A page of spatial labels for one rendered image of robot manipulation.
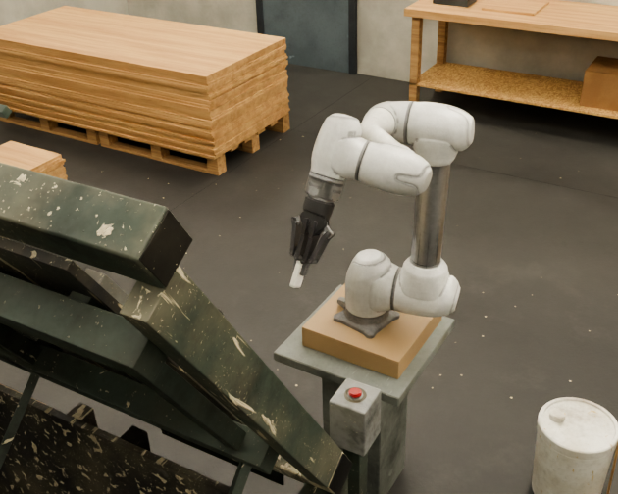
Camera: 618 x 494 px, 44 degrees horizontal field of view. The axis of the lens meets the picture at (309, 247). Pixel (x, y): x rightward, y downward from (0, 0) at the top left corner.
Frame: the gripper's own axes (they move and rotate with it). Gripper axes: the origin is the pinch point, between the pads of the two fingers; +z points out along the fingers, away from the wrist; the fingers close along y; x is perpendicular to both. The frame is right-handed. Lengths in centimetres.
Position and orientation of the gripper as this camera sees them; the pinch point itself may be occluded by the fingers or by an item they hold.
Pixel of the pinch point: (298, 273)
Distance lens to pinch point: 194.7
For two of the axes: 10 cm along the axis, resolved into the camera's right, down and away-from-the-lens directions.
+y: 7.6, 3.4, -5.6
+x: 5.9, 0.1, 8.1
